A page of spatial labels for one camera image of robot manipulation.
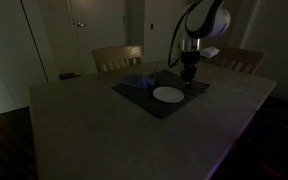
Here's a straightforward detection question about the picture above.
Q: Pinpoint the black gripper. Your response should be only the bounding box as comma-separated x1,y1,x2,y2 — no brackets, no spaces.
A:
181,51,200,89

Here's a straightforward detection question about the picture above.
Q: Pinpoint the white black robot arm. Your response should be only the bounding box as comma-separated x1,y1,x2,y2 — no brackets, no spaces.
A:
180,0,231,88

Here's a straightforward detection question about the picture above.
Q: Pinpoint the white round plate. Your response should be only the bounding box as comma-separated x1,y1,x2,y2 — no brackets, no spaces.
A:
153,86,184,103

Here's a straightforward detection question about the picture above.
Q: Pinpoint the dark grey placemat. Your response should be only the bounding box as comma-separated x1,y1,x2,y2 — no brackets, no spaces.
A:
112,70,210,119

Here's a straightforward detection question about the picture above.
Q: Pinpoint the blue folded cloth napkin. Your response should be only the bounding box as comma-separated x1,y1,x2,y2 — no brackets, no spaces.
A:
120,74,154,89

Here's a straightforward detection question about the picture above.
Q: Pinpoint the wooden chair near kitchen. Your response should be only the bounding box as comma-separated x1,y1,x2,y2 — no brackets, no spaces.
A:
207,47,265,75

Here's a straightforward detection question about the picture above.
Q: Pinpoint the wooden chair near door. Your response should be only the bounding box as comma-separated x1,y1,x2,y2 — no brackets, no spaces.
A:
93,45,143,73

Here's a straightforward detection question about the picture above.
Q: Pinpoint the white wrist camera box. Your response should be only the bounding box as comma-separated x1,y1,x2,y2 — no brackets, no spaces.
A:
200,47,219,58

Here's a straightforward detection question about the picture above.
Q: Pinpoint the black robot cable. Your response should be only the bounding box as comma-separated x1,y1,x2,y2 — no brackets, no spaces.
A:
167,0,198,69

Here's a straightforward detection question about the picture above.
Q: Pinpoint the white door with handle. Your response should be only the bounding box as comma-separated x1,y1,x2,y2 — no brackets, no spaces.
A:
68,0,126,75

